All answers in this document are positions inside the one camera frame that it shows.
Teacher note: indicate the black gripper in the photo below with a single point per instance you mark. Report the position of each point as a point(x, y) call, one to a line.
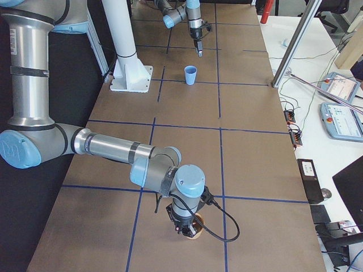
point(195, 33)
point(184, 221)

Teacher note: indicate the blue paper cup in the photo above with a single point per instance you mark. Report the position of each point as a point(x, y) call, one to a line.
point(190, 73)

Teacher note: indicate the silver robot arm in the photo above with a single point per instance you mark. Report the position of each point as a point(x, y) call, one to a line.
point(33, 137)
point(189, 10)

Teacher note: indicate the brown cylindrical cup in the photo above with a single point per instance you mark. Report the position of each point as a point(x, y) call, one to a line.
point(198, 228)

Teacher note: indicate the white paper cup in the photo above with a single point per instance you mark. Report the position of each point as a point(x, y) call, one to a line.
point(285, 43)

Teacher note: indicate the red cylinder bottle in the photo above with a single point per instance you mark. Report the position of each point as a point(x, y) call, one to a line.
point(266, 11)

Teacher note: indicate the reacher grabber stick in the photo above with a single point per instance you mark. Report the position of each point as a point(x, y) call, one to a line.
point(326, 94)

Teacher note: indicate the orange black connector board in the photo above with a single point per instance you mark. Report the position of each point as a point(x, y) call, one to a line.
point(289, 116)

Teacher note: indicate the black power adapter box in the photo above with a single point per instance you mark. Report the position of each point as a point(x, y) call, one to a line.
point(310, 181)

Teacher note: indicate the upper teach pendant tablet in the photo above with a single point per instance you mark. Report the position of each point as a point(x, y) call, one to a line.
point(341, 86)

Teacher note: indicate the teach pendant tablet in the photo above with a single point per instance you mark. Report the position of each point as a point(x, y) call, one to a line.
point(341, 122)
point(341, 86)

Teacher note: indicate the lower teach pendant tablet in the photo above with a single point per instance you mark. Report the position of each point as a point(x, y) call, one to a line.
point(341, 122)

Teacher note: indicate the black laptop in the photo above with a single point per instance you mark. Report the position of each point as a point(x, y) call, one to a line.
point(349, 185)

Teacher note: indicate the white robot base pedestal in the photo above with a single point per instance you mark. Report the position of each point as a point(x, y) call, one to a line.
point(130, 74)

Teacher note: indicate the aluminium frame post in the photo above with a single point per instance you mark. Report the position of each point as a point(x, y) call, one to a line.
point(302, 27)

